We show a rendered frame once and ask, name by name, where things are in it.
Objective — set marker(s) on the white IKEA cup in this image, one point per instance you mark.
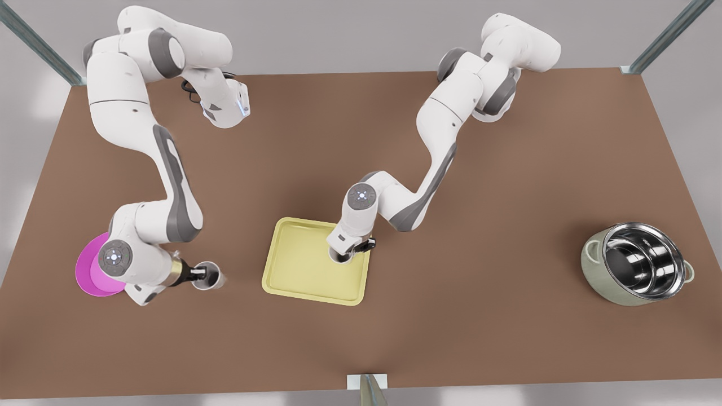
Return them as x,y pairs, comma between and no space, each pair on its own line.
342,258
211,278

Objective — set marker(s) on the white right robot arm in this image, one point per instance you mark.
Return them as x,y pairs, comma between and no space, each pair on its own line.
121,121

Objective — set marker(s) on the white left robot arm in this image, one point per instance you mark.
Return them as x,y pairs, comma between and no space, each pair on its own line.
451,121

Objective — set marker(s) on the yellow rectangular tray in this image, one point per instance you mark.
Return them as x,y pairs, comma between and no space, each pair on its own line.
302,270

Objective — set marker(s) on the pink round plate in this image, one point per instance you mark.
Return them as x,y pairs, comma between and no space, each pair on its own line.
87,276

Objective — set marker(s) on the green steel-lined pot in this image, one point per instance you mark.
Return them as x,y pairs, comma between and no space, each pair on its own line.
637,265

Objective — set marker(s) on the silver frame post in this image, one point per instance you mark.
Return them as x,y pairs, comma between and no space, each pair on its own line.
369,392
668,35
39,42

